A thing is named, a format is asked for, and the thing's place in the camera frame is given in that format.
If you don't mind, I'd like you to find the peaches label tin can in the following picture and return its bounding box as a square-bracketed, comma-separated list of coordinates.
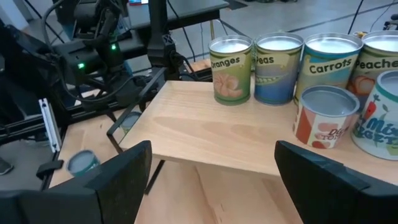
[346, 30, 398, 111]

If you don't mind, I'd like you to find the mixed vegetables label tin can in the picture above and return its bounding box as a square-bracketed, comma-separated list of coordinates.
[350, 70, 398, 161]

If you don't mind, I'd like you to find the oranges label tin can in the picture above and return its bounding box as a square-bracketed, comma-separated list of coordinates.
[208, 34, 253, 106]

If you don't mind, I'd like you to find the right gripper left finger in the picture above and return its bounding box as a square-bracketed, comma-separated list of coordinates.
[0, 139, 153, 224]

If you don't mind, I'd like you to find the black floor cable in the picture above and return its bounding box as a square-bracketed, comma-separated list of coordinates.
[347, 0, 365, 35]

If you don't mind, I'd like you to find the peas label tin can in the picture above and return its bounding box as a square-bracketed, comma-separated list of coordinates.
[253, 32, 305, 106]

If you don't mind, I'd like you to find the small teal tin can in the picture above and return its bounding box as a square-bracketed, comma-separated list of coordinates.
[66, 149, 101, 178]

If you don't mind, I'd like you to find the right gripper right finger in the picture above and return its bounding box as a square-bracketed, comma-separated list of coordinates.
[274, 139, 398, 224]

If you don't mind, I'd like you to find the diced tomatoes label tin can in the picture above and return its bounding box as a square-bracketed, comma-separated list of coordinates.
[292, 85, 361, 149]

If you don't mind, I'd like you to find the carrots label tin can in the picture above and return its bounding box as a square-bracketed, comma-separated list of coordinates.
[294, 32, 364, 105]

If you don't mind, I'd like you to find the silver aluminium rail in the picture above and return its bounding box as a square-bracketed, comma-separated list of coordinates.
[38, 98, 62, 153]

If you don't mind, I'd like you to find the wooden shelf with black frame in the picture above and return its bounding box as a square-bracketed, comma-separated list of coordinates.
[106, 67, 398, 195]

